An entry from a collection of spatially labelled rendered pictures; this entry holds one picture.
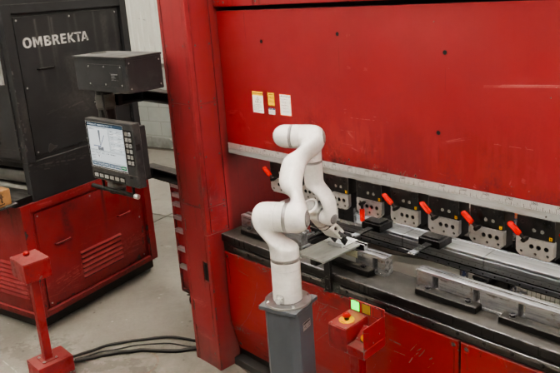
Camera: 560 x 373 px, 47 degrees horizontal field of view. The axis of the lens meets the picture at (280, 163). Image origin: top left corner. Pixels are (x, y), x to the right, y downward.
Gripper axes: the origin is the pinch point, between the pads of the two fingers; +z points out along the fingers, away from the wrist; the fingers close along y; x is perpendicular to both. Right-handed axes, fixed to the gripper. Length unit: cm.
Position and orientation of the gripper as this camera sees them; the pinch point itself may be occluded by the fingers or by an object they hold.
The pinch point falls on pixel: (339, 239)
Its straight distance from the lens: 320.4
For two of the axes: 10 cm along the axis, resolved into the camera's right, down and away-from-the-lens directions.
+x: -4.9, 8.0, -3.4
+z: 5.1, 5.8, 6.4
